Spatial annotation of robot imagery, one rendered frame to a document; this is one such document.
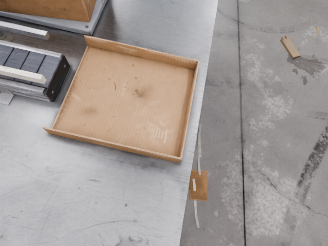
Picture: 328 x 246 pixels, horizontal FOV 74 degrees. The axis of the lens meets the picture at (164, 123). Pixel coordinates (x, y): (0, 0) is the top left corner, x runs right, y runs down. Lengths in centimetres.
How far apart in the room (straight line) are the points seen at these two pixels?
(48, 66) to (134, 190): 34
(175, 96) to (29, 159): 36
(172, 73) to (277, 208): 114
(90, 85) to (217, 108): 110
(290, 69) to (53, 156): 176
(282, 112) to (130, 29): 130
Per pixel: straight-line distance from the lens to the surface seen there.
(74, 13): 68
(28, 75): 54
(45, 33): 52
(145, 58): 61
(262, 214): 148
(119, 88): 56
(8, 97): 64
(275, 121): 167
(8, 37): 74
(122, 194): 49
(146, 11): 73
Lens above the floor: 132
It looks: 68 degrees down
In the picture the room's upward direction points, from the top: 12 degrees clockwise
